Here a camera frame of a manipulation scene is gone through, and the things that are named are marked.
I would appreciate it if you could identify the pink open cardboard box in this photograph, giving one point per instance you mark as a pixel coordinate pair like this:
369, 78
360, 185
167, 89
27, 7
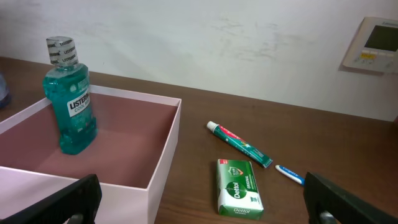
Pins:
131, 154

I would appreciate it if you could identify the green Colgate toothpaste tube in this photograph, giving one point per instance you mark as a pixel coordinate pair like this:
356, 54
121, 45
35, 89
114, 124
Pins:
239, 144

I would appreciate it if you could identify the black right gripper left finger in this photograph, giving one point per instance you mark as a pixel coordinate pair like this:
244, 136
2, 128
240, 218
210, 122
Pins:
75, 203

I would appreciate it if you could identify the purple foaming soap pump bottle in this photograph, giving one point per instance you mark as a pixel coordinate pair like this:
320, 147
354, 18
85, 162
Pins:
5, 96

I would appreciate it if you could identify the blue white toothbrush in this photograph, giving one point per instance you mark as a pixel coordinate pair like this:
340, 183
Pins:
290, 174

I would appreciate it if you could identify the teal Listerine mouthwash bottle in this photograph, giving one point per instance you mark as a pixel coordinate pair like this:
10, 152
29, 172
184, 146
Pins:
66, 85

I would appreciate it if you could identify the green Dettol soap box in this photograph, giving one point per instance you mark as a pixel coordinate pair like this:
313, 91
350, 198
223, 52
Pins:
238, 194

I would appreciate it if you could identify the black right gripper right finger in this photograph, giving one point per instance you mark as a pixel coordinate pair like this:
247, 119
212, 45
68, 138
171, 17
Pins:
328, 203

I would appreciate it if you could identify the beige wall control panel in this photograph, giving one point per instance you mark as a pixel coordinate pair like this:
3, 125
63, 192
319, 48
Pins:
374, 46

